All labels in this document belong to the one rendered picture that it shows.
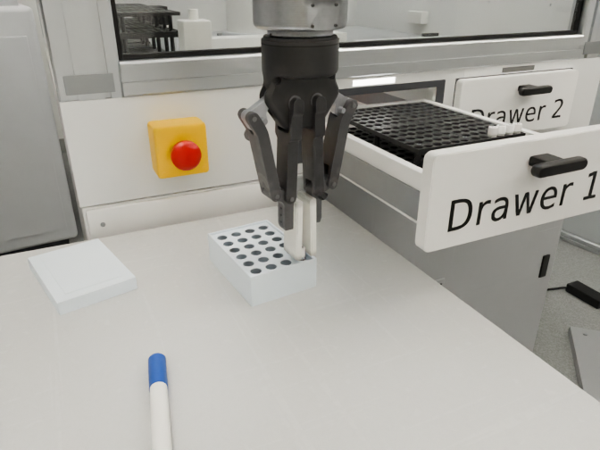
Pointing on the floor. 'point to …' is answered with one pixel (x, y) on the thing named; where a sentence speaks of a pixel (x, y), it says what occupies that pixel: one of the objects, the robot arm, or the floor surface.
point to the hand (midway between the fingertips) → (300, 225)
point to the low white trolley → (274, 357)
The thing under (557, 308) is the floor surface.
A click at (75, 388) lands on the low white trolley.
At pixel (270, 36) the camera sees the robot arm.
